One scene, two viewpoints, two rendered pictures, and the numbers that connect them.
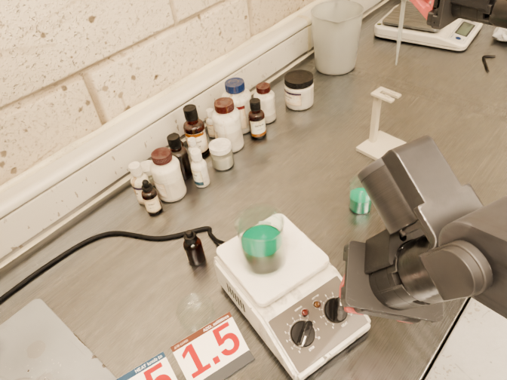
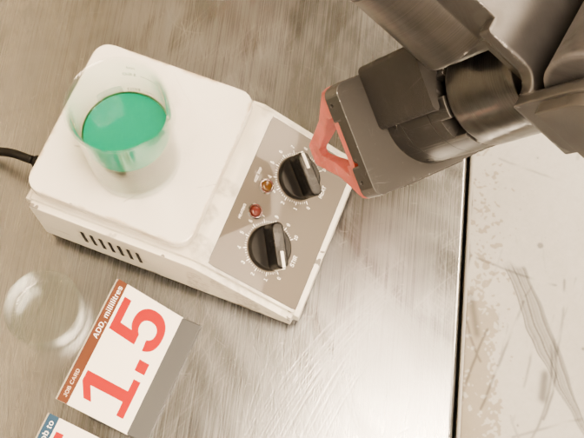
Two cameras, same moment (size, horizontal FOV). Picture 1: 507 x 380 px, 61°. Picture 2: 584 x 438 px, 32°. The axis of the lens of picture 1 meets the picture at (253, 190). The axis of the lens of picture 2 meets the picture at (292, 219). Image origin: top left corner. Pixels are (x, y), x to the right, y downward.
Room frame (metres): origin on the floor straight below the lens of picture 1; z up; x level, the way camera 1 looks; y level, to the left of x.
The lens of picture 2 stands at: (0.09, 0.09, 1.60)
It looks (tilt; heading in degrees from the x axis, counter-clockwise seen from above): 70 degrees down; 322
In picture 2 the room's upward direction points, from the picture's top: 1 degrees counter-clockwise
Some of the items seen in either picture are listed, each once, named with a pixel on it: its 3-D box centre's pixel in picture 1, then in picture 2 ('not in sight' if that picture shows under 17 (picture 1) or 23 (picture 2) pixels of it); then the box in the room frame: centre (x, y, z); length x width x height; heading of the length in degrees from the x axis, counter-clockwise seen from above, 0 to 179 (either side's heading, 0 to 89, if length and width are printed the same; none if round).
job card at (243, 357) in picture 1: (213, 353); (131, 361); (0.28, 0.08, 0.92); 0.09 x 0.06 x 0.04; 117
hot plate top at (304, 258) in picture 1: (271, 255); (142, 142); (0.38, -0.01, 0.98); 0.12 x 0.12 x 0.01; 29
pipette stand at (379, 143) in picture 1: (387, 123); not in sight; (0.68, -0.27, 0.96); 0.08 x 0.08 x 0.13; 37
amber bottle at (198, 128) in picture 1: (194, 130); not in sight; (0.76, 0.11, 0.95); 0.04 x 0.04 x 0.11
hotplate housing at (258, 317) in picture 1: (284, 286); (184, 179); (0.36, -0.03, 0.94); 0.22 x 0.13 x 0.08; 29
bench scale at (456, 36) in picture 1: (428, 24); not in sight; (1.19, -0.56, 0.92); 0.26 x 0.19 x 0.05; 50
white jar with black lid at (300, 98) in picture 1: (299, 90); not in sight; (0.90, -0.14, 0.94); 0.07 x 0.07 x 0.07
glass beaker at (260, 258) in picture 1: (262, 243); (131, 136); (0.37, 0.00, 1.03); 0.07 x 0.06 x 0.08; 27
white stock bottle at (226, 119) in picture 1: (227, 124); not in sight; (0.77, 0.04, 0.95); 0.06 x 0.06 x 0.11
